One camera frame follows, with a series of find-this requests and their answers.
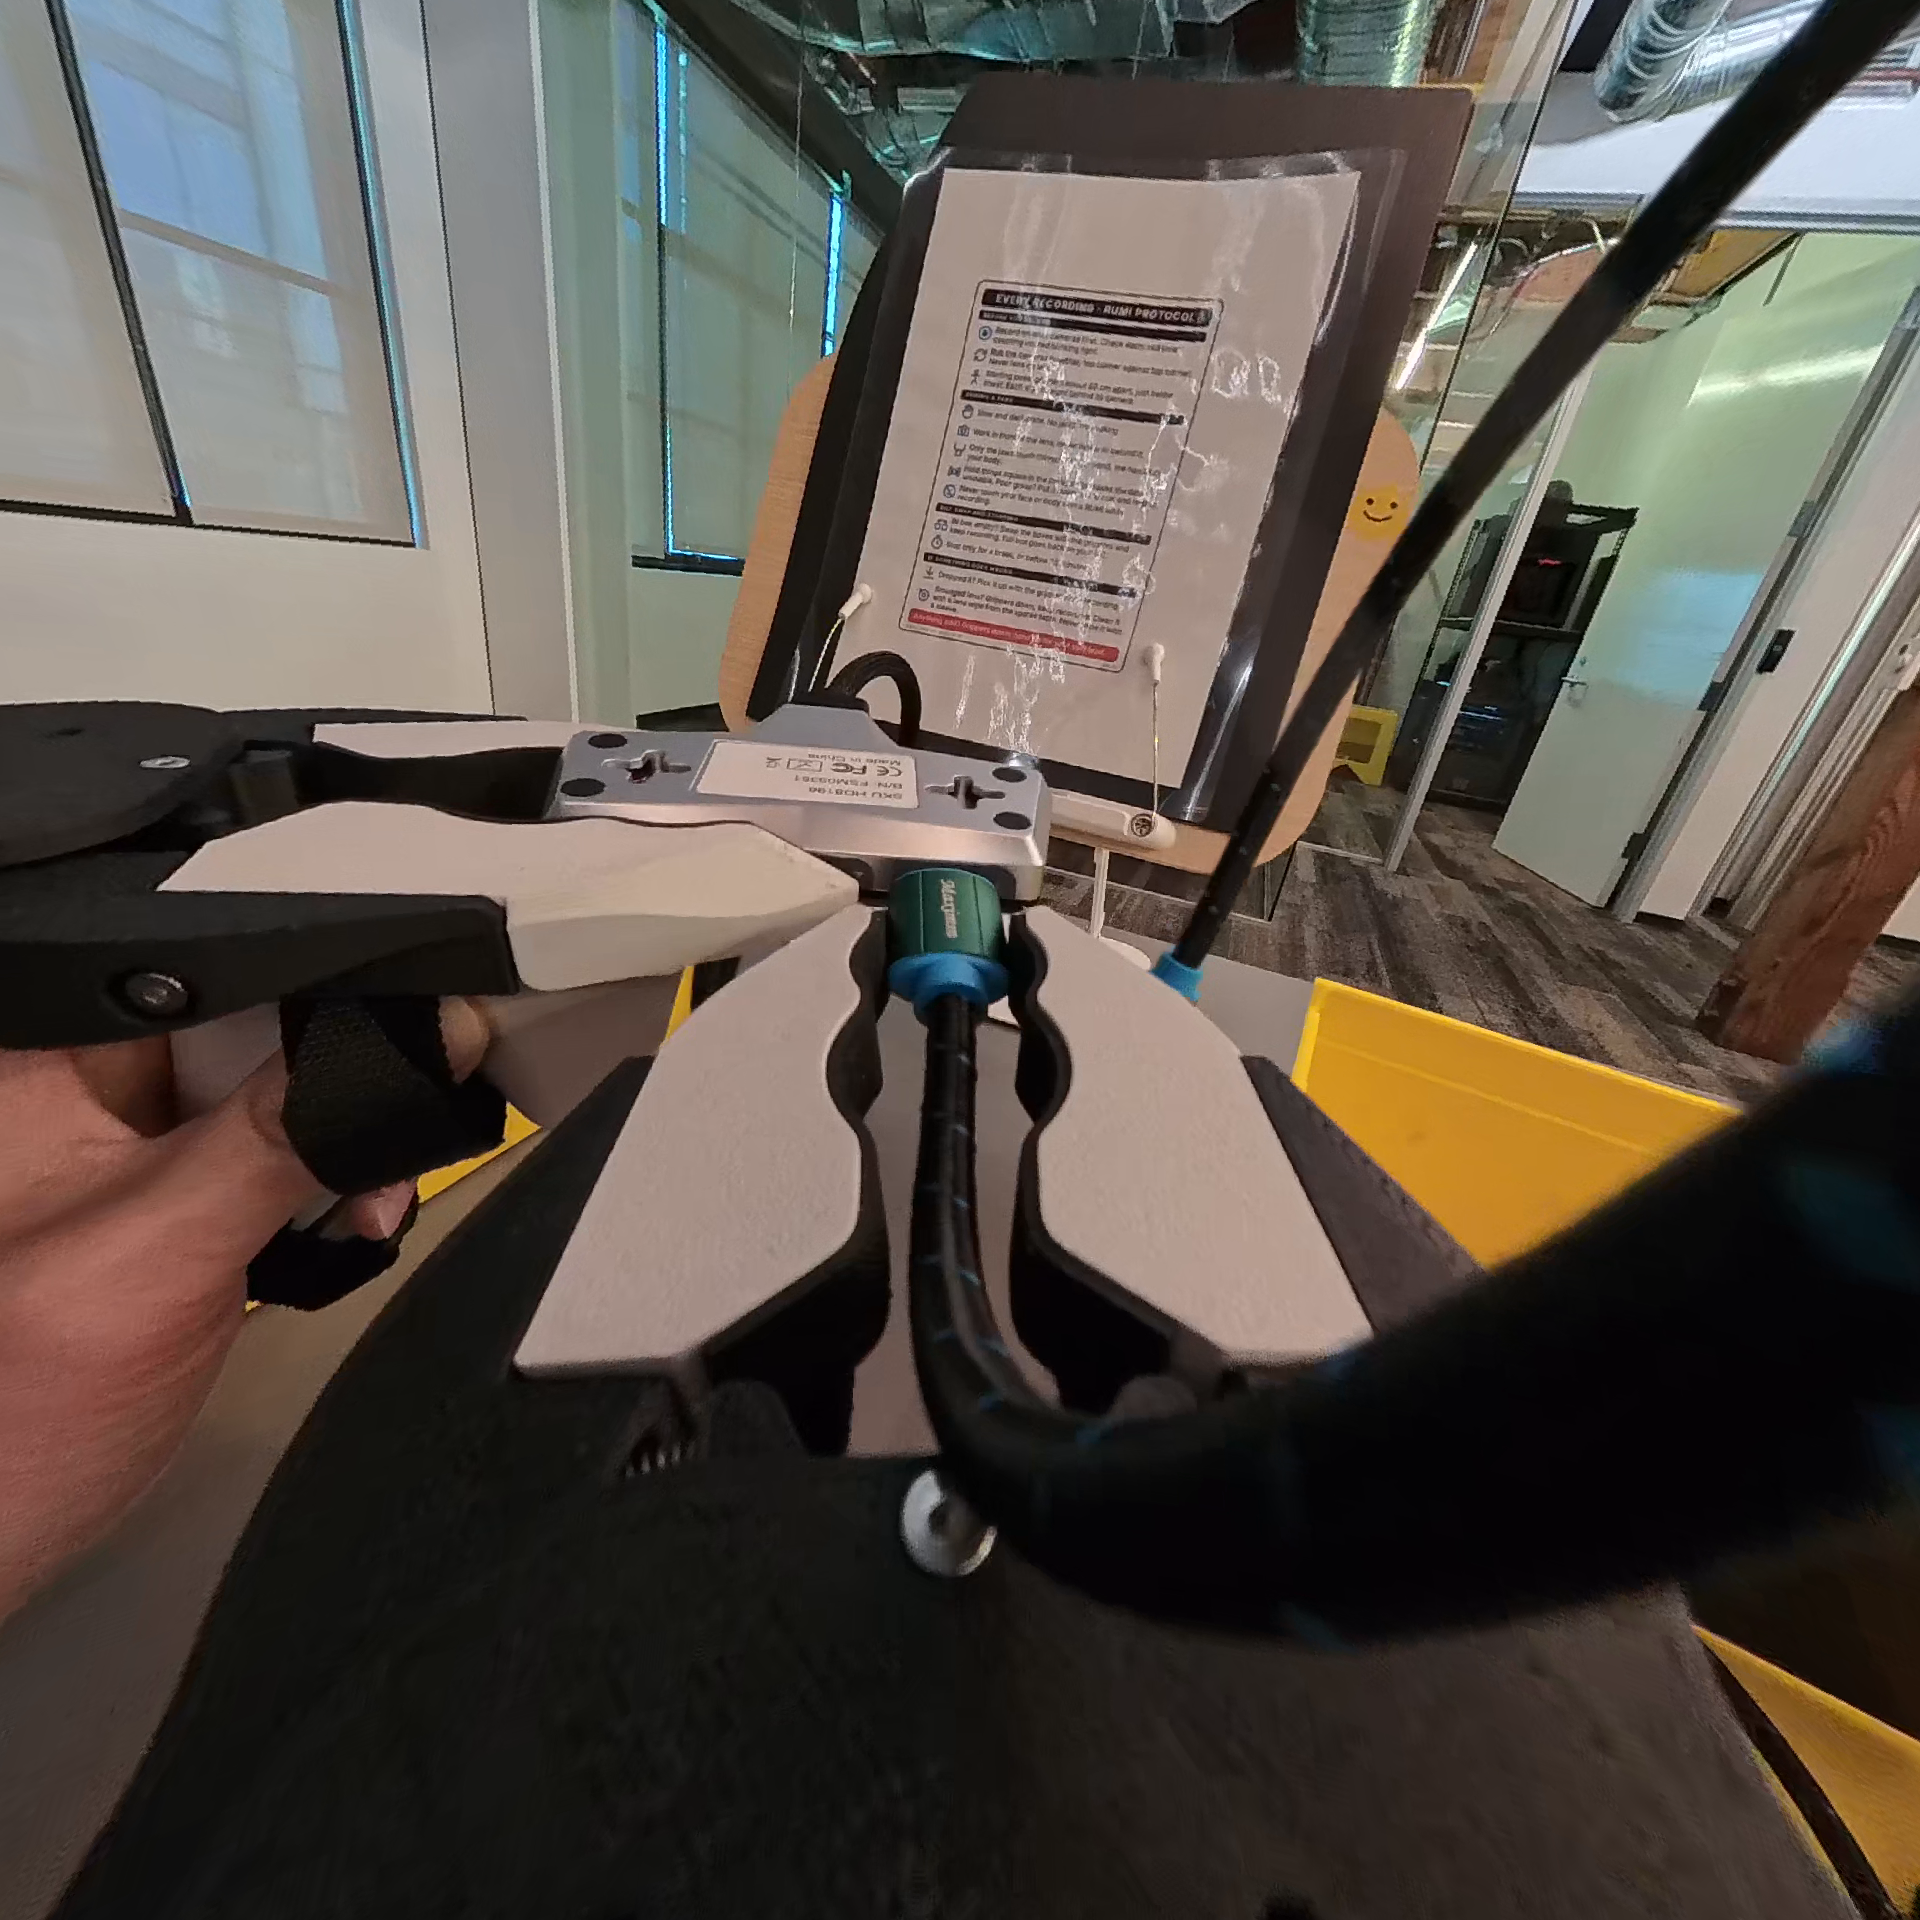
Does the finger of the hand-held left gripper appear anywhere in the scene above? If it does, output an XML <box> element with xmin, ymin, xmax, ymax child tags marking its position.
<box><xmin>159</xmin><ymin>817</ymin><xmax>865</xmax><ymax>995</ymax></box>
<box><xmin>292</xmin><ymin>721</ymin><xmax>576</xmax><ymax>820</ymax></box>

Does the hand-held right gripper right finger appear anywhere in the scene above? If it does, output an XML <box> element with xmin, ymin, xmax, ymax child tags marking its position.
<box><xmin>1008</xmin><ymin>907</ymin><xmax>1375</xmax><ymax>1369</ymax></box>

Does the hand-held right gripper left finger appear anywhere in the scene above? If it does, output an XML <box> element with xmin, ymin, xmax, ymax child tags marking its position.
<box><xmin>513</xmin><ymin>907</ymin><xmax>890</xmax><ymax>1379</ymax></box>

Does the yellow plastic bin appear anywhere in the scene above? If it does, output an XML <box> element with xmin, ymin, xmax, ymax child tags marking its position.
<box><xmin>247</xmin><ymin>968</ymin><xmax>700</xmax><ymax>1321</ymax></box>
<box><xmin>1293</xmin><ymin>977</ymin><xmax>1920</xmax><ymax>1920</ymax></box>

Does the black blue-flecked HDMI cable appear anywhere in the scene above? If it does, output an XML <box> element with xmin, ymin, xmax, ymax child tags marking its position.
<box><xmin>884</xmin><ymin>0</ymin><xmax>1920</xmax><ymax>1644</ymax></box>

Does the silver adapter with black cable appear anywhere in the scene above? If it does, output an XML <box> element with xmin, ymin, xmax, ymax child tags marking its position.
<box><xmin>545</xmin><ymin>652</ymin><xmax>1057</xmax><ymax>909</ymax></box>

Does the protocol sheet on stand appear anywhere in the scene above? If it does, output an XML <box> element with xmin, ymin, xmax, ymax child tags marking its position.
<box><xmin>745</xmin><ymin>76</ymin><xmax>1480</xmax><ymax>873</ymax></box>
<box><xmin>719</xmin><ymin>352</ymin><xmax>1419</xmax><ymax>881</ymax></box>

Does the large paned window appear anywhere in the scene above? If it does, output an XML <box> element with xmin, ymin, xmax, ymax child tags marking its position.
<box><xmin>0</xmin><ymin>0</ymin><xmax>429</xmax><ymax>549</ymax></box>

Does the narrow paned window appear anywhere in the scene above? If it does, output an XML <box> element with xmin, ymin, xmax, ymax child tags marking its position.
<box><xmin>621</xmin><ymin>0</ymin><xmax>888</xmax><ymax>578</ymax></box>

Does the printed instruction sheet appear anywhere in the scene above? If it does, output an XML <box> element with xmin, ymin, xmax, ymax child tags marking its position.
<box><xmin>897</xmin><ymin>276</ymin><xmax>1226</xmax><ymax>676</ymax></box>

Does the black equipment shelf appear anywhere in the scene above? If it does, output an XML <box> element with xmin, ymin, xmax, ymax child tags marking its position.
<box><xmin>1425</xmin><ymin>504</ymin><xmax>1637</xmax><ymax>812</ymax></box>

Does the glass door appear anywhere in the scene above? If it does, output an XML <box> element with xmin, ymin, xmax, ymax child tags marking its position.
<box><xmin>1492</xmin><ymin>345</ymin><xmax>1920</xmax><ymax>917</ymax></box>

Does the wooden post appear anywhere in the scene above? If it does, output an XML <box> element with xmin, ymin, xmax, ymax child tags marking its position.
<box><xmin>1697</xmin><ymin>675</ymin><xmax>1920</xmax><ymax>1068</ymax></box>

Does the glass wall panel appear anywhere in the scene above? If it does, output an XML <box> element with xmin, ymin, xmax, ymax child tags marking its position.
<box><xmin>1380</xmin><ymin>0</ymin><xmax>1920</xmax><ymax>904</ymax></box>

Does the metal ventilation duct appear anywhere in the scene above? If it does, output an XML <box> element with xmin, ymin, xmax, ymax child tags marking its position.
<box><xmin>1592</xmin><ymin>0</ymin><xmax>1840</xmax><ymax>126</ymax></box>

